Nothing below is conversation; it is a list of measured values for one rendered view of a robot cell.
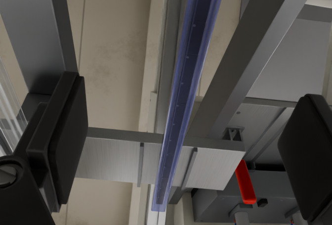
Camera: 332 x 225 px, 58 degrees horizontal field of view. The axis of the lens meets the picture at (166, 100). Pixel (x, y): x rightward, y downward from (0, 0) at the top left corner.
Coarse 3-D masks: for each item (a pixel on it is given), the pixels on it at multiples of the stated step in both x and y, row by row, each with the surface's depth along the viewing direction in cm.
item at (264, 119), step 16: (240, 112) 40; (256, 112) 40; (272, 112) 40; (288, 112) 40; (256, 128) 43; (272, 128) 43; (256, 144) 47; (272, 144) 47; (256, 160) 51; (272, 160) 51
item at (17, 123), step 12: (0, 60) 17; (0, 72) 17; (0, 84) 17; (0, 96) 18; (12, 96) 19; (0, 108) 19; (12, 108) 19; (0, 120) 20; (12, 120) 19; (24, 120) 21; (12, 132) 20; (12, 144) 22
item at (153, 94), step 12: (156, 72) 102; (156, 84) 101; (324, 84) 114; (156, 96) 90; (324, 96) 114; (192, 108) 75; (192, 120) 75; (144, 192) 97; (144, 204) 94; (168, 204) 76; (168, 216) 76
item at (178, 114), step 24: (192, 0) 12; (216, 0) 12; (192, 24) 13; (192, 48) 14; (192, 72) 16; (192, 96) 17; (168, 120) 19; (168, 144) 21; (168, 168) 23; (168, 192) 27
